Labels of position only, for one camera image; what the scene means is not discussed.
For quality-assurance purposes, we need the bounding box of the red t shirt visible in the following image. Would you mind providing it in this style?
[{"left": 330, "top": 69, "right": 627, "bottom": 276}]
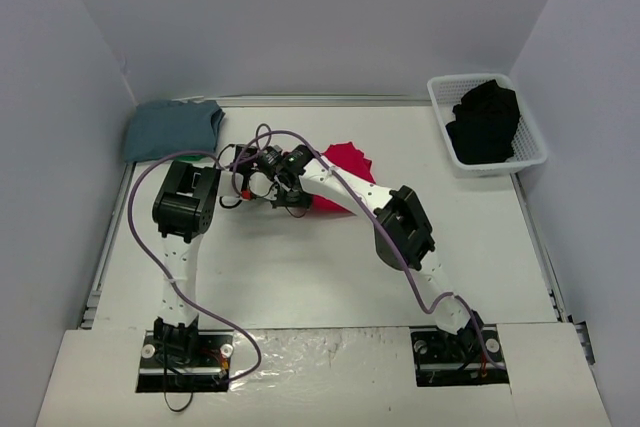
[{"left": 312, "top": 142, "right": 375, "bottom": 214}]

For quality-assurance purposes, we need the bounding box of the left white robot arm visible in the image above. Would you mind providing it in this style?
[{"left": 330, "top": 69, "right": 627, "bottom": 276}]
[{"left": 152, "top": 160, "right": 240, "bottom": 365}]

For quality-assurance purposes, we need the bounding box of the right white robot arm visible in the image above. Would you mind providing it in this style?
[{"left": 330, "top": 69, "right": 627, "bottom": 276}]
[{"left": 256, "top": 145, "right": 482, "bottom": 360}]

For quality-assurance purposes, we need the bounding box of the green folded t shirt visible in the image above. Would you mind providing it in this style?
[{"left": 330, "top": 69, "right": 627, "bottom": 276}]
[{"left": 176, "top": 155, "right": 207, "bottom": 162}]

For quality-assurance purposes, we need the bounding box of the grey folded t shirt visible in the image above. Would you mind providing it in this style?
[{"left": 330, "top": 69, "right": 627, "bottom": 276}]
[{"left": 123, "top": 100, "right": 225, "bottom": 163}]

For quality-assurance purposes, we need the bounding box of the white perforated plastic basket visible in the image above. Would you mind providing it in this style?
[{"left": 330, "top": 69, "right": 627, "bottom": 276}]
[{"left": 427, "top": 73, "right": 547, "bottom": 177}]

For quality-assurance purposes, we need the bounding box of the black t shirt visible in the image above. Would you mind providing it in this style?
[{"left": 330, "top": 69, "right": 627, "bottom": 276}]
[{"left": 446, "top": 80, "right": 521, "bottom": 165}]

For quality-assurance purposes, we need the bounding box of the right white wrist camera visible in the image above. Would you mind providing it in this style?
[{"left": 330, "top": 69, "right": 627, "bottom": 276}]
[{"left": 240, "top": 172, "right": 278, "bottom": 201}]

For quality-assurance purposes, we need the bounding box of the aluminium table frame rail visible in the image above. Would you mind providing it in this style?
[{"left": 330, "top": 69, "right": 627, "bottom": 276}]
[{"left": 134, "top": 91, "right": 436, "bottom": 108}]

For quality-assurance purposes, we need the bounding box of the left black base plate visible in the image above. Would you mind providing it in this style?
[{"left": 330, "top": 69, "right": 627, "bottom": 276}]
[{"left": 136, "top": 331, "right": 234, "bottom": 393}]

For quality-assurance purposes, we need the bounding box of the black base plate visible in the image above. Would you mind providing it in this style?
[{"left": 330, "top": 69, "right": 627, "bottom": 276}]
[
  {"left": 136, "top": 331, "right": 234, "bottom": 393},
  {"left": 410, "top": 326, "right": 509, "bottom": 388}
]

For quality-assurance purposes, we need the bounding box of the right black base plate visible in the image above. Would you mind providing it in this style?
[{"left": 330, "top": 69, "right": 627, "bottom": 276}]
[{"left": 410, "top": 326, "right": 509, "bottom": 388}]

